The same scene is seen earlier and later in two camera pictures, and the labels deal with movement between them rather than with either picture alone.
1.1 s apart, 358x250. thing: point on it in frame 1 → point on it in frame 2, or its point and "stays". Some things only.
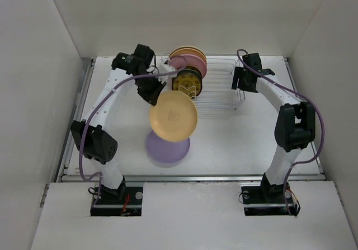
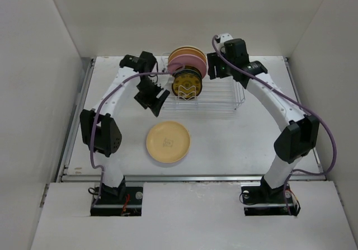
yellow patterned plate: [190, 84] stays
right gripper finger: [239, 72] → [212, 57]
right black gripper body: [243, 85] → [223, 69]
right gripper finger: [234, 83] → [211, 72]
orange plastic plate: [188, 51] stays
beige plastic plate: [174, 116] → [168, 141]
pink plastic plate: [178, 61] stays
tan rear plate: [188, 46] stays
